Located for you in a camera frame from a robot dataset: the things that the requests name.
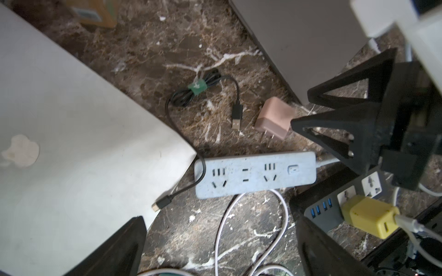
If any white laptop centre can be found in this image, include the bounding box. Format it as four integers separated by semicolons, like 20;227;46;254
1;6;195;276

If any yellow charger adapter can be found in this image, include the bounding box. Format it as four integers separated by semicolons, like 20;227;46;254
341;195;400;239

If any black usb cable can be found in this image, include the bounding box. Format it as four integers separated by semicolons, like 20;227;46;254
151;68;244;213

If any black power strip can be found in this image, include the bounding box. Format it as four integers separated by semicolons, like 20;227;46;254
290;167;400;239

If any light blue power strip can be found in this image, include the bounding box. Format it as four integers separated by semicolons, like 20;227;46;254
196;151;339;200

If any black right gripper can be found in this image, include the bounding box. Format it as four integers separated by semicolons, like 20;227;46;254
291;48;442;191

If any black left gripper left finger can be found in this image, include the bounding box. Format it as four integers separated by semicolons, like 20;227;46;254
66;216;147;276

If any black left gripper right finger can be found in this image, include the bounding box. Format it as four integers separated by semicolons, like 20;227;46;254
296;216;375;276

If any small brown spice jar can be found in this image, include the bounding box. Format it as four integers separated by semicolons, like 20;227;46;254
63;0;121;28

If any dark grey laptop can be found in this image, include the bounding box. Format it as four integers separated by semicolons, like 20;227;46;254
229;0;368;105

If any white charging cable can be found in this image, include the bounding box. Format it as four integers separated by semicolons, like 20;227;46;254
137;189;294;276

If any pink charger adapter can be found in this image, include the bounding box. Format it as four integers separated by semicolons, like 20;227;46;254
254;97;297;141

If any white cable bundle right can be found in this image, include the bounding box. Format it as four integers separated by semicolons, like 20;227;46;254
365;37;442;270

